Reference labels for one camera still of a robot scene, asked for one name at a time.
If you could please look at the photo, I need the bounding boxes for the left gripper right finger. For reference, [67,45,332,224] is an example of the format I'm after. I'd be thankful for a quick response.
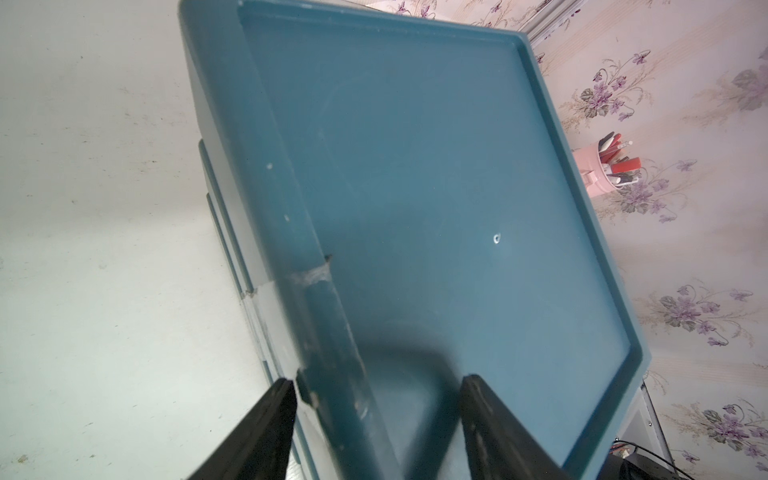
[459,374,568,480]

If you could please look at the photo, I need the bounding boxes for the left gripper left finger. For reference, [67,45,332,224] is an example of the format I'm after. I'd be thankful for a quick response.
[190,378,297,480]

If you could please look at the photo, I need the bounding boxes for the teal drawer cabinet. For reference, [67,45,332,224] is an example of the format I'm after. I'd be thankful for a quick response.
[179,1,650,479]

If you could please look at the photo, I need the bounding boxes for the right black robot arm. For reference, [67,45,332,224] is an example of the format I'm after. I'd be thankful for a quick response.
[597,439,694,480]

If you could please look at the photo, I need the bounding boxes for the pens in cup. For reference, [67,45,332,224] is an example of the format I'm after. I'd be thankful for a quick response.
[597,131,642,189]

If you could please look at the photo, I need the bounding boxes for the pink pen cup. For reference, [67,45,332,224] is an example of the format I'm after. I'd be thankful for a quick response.
[572,142,618,198]

